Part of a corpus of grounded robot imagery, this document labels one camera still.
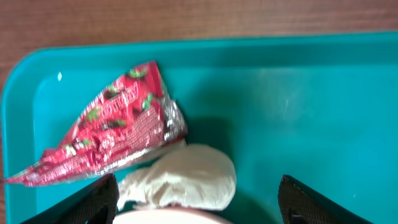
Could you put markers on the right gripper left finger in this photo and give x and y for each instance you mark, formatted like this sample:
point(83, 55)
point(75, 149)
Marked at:
point(95, 203)

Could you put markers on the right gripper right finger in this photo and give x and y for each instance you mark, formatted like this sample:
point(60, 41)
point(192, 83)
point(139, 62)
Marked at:
point(299, 203)

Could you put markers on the large white dinner plate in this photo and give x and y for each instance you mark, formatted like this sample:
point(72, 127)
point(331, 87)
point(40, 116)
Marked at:
point(174, 215)

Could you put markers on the red snack wrapper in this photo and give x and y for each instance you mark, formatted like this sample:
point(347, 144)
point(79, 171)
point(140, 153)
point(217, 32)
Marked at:
point(127, 122)

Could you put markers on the white tissue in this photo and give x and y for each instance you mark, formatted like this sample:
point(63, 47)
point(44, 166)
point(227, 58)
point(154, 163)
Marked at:
point(195, 176)

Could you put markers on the teal serving tray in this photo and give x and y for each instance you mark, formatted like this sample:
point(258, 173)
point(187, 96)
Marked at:
point(322, 109)

